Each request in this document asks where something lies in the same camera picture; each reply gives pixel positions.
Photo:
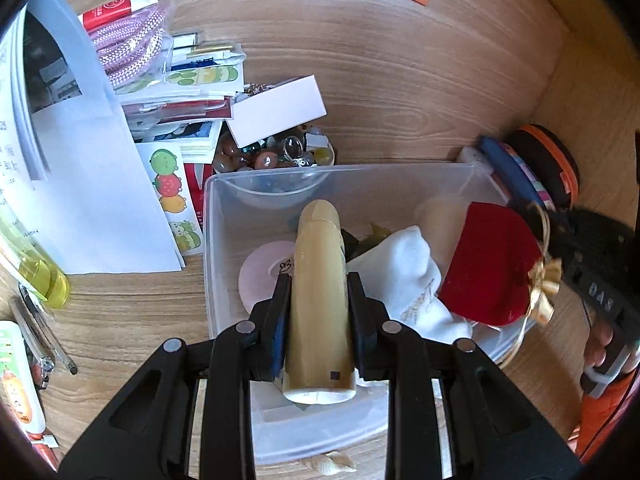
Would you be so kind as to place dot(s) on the silver pens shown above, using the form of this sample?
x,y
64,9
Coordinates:
x,y
55,345

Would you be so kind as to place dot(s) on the blue zip pouch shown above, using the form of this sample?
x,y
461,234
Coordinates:
x,y
510,175

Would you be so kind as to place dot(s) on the person's right hand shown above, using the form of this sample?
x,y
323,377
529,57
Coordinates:
x,y
600,345

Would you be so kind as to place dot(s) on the beige bottle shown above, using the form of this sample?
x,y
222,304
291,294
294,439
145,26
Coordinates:
x,y
320,310

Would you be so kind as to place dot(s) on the fruit sticker sheet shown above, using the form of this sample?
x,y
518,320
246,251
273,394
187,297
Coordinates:
x,y
172,195

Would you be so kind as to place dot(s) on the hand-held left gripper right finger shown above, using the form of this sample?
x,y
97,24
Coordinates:
x,y
362,330

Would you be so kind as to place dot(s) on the person's right forearm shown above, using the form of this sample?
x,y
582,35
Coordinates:
x,y
600,420

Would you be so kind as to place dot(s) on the black orange round case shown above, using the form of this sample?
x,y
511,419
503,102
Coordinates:
x,y
550,160

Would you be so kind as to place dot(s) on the small white box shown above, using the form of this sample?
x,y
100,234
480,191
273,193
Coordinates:
x,y
277,110

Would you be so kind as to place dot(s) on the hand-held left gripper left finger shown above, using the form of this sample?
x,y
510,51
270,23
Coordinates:
x,y
280,330

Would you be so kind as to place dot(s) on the beige shell ornament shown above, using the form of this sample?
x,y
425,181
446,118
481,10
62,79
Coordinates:
x,y
335,464

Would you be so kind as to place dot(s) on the red velvet pouch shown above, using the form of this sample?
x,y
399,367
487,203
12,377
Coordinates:
x,y
490,265

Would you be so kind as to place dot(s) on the pile of card packets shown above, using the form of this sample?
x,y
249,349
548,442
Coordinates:
x,y
190,100

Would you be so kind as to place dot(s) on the yellow-green bottle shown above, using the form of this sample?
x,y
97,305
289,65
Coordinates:
x,y
40,270

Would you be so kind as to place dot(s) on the pink round compact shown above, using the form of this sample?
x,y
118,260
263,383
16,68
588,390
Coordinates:
x,y
260,270

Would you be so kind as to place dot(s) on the silver pen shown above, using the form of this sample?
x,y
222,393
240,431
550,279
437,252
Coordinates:
x,y
30,332

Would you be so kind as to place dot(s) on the white paper stack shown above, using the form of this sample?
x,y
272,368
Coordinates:
x,y
90,185

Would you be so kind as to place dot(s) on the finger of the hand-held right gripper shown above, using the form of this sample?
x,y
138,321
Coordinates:
x,y
572,267
565,225

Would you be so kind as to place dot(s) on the clear plastic storage box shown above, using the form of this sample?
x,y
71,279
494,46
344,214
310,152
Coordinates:
x,y
225,240

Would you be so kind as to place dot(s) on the white green tube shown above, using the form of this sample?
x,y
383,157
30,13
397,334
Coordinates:
x,y
12,385

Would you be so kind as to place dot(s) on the glass bowl of beads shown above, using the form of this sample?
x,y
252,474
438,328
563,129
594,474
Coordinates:
x,y
275,157

